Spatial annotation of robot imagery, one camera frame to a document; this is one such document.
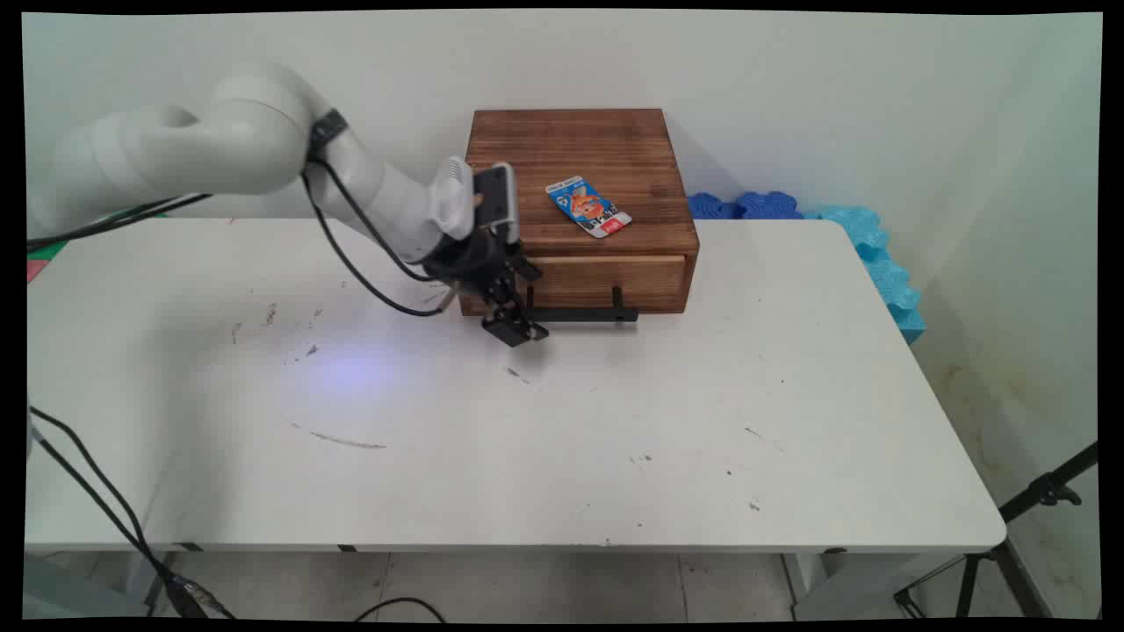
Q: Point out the black tripod stand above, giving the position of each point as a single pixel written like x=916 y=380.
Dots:
x=1010 y=527

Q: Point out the dark wooden drawer cabinet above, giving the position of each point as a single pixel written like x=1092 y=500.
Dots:
x=575 y=158

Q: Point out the light blue foam mat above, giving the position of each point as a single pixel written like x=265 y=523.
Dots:
x=882 y=263

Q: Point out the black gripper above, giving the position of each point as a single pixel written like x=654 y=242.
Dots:
x=474 y=259

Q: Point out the dark blue foam mat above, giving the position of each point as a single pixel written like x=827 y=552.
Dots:
x=713 y=207
x=769 y=204

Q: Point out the pink foam mat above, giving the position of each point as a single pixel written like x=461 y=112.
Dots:
x=33 y=269

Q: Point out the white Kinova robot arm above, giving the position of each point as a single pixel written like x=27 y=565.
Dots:
x=219 y=140

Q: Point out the white table leg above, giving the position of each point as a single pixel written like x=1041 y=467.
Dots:
x=803 y=579

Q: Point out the green foam mat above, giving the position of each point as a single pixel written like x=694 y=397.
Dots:
x=48 y=249

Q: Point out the blue snack packet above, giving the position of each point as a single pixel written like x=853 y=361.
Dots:
x=587 y=206

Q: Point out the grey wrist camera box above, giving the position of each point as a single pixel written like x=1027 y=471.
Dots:
x=494 y=200

